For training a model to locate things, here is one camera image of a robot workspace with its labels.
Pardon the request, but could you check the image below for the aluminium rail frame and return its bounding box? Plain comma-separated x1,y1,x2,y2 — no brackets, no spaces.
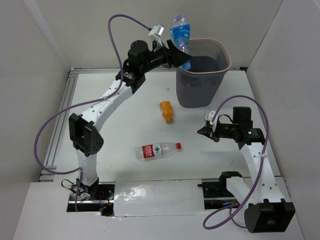
43,68,79,171

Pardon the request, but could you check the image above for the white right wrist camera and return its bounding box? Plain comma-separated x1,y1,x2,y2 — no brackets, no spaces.
204,110,216,125

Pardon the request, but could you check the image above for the red label water bottle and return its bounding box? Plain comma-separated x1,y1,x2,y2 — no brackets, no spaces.
135,142,182,161

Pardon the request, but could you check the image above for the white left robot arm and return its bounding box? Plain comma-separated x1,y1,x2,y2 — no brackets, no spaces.
68,40,192,200

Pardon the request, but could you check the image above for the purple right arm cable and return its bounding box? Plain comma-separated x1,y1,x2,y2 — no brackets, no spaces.
202,94,270,230

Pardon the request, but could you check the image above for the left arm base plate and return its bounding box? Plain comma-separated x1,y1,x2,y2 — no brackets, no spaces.
65,183,115,217

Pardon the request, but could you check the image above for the grey mesh waste bin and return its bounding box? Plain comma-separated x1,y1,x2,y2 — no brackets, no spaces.
176,38,232,108

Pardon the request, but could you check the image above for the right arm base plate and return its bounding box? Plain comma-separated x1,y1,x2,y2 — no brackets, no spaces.
197,179,238,210

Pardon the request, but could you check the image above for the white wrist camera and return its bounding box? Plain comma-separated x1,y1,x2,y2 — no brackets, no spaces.
148,24,165,38
204,110,216,125

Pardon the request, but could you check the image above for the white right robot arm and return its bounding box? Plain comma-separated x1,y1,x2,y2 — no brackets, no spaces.
210,106,296,233

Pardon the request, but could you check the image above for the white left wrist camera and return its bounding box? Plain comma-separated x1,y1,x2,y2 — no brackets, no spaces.
148,24,165,38

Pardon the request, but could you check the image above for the orange juice bottle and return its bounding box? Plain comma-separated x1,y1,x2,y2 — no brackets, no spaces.
159,101,174,124

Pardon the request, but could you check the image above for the green label clear bottle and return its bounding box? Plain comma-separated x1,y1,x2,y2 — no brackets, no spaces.
184,79,208,88

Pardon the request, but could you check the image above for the blue label water bottle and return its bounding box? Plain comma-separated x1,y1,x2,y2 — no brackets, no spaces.
169,14,192,71

